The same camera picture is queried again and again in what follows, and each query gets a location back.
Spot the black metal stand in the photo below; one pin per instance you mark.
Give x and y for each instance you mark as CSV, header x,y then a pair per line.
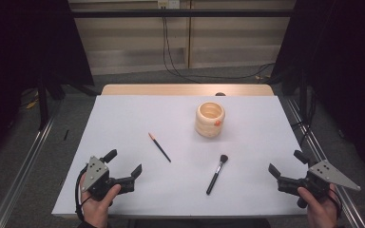
x,y
42,104
303,95

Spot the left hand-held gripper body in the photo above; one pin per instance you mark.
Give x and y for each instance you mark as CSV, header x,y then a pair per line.
x,y
97,177

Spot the person's right hand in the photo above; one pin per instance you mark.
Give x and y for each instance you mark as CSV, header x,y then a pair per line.
x,y
321,212

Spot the aluminium floor rail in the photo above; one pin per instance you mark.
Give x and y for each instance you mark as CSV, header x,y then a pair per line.
x,y
22,171
310,139

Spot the person's left hand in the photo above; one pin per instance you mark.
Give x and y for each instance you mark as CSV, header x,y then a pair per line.
x,y
96,210

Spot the black horizontal frame bar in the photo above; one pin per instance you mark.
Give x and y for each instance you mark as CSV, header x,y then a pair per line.
x,y
171,13

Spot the thin orange-tipped black brush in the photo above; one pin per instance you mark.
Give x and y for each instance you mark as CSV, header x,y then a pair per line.
x,y
160,148

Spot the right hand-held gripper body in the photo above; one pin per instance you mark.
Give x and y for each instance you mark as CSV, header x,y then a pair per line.
x,y
321,177

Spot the small dark round object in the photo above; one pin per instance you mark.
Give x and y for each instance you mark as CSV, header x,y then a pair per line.
x,y
220,94

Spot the black makeup brush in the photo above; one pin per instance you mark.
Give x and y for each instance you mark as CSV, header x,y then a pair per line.
x,y
215,177

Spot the small black floor item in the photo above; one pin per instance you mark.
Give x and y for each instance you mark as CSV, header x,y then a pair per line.
x,y
66,135

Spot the cream ringed brush holder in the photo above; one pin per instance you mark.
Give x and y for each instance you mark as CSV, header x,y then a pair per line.
x,y
209,125

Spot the person's dark clothing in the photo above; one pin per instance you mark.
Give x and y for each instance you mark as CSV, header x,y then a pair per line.
x,y
199,223

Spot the black curtain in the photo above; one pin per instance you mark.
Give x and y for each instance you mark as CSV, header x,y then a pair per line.
x,y
19,47
345,63

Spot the white wall socket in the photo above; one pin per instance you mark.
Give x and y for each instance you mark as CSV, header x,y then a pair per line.
x,y
168,3

